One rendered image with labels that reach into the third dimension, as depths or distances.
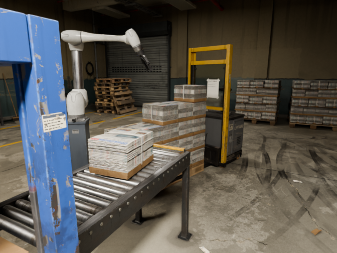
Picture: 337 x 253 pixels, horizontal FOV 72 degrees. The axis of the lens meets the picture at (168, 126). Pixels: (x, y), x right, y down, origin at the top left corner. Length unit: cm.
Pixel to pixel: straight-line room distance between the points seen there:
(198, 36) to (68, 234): 921
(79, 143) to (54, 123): 179
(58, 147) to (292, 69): 860
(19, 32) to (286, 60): 865
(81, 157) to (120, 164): 101
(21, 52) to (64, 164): 28
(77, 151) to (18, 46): 192
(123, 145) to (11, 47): 96
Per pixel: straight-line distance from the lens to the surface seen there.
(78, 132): 237
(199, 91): 329
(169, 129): 291
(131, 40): 237
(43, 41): 61
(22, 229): 123
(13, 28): 58
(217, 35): 941
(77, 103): 235
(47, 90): 61
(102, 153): 153
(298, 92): 727
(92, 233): 114
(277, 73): 896
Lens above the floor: 143
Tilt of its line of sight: 12 degrees down
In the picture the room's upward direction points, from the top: straight up
